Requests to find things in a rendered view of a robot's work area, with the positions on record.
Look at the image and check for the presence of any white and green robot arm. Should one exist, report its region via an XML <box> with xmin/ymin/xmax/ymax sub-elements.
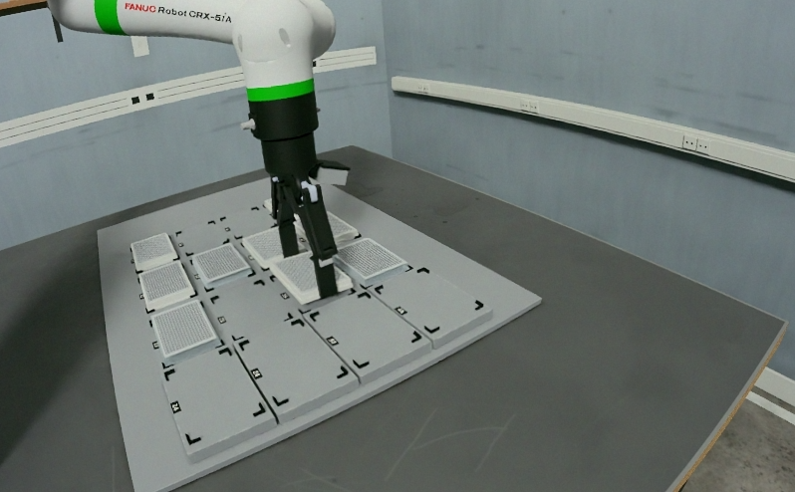
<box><xmin>47</xmin><ymin>0</ymin><xmax>336</xmax><ymax>140</ymax></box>

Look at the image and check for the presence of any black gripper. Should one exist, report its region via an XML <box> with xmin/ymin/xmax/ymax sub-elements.
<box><xmin>260</xmin><ymin>131</ymin><xmax>338</xmax><ymax>299</ymax></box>

